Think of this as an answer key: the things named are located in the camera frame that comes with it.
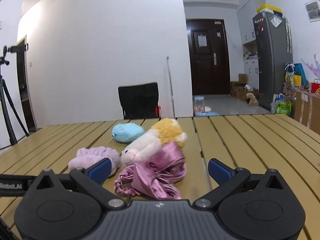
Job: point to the cardboard boxes by door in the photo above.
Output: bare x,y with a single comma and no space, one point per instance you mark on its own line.
243,90

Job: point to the white mop handle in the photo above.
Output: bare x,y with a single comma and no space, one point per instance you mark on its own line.
171,87

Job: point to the phone on tripod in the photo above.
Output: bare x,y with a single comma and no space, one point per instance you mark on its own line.
15,49

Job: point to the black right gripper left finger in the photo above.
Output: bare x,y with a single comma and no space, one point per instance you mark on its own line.
90,180

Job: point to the green plastic bag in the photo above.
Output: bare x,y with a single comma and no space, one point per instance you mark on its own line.
284,107

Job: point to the white cabinet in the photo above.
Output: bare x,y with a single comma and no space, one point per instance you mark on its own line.
248,38

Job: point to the red gift box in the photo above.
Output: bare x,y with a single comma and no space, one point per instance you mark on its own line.
315,86

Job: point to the grey refrigerator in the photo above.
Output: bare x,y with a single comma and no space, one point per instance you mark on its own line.
274,53

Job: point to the light blue plush toy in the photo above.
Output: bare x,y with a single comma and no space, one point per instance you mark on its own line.
127,133

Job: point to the blue gift bag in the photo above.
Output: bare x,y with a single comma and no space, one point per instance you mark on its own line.
295,75

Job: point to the lilac fluffy cloth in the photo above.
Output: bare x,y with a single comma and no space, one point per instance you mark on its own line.
86,157

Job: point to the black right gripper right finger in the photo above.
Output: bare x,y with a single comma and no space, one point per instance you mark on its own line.
230,182

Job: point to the dark brown entrance door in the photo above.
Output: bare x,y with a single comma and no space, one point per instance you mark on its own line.
209,57

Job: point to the yellow white plush toy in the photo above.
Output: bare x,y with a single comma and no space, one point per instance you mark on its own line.
164,131

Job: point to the pink satin bonnet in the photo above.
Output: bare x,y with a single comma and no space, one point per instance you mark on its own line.
156,176

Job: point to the black folding camp chair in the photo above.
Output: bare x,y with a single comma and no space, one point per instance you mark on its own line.
139,101

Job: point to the yellow box on refrigerator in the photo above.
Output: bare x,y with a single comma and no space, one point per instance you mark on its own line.
269,8

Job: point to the tan folding table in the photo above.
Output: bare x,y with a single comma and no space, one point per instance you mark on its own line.
255,142

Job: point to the clear plastic jar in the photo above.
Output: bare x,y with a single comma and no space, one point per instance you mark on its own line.
199,103

